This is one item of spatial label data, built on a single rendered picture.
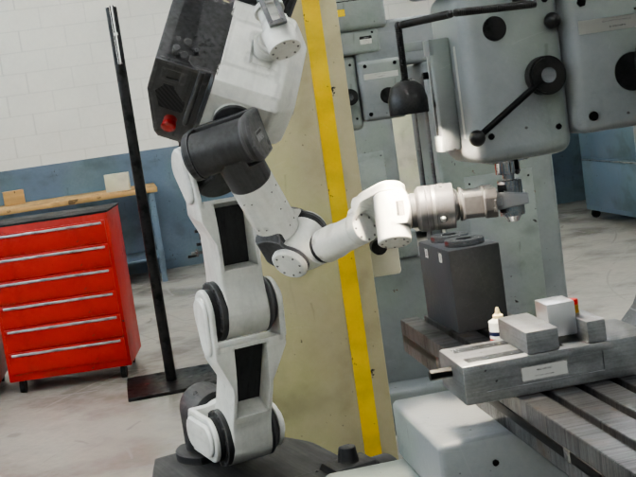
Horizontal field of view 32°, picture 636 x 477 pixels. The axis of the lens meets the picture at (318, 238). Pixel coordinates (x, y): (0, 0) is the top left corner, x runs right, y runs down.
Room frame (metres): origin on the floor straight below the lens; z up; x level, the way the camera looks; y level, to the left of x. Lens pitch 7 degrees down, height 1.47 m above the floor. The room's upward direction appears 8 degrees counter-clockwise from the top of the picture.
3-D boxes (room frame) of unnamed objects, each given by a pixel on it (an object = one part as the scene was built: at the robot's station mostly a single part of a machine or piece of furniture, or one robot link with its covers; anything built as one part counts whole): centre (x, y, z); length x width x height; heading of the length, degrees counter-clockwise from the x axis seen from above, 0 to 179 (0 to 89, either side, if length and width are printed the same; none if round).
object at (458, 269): (2.50, -0.32, 1.02); 0.22 x 0.12 x 0.20; 12
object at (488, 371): (1.93, -0.37, 0.97); 0.35 x 0.15 x 0.11; 99
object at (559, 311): (1.94, -0.40, 1.03); 0.06 x 0.05 x 0.06; 9
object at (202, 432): (2.71, 0.27, 0.68); 0.21 x 0.20 x 0.13; 25
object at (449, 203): (2.10, -0.29, 1.23); 0.13 x 0.12 x 0.10; 176
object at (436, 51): (2.07, -0.27, 1.45); 0.04 x 0.04 x 0.21; 10
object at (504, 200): (2.06, -0.37, 1.23); 0.06 x 0.02 x 0.03; 86
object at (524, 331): (1.93, -0.35, 1.01); 0.15 x 0.06 x 0.04; 9
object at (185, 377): (6.08, 0.93, 1.06); 0.50 x 0.50 x 2.11; 10
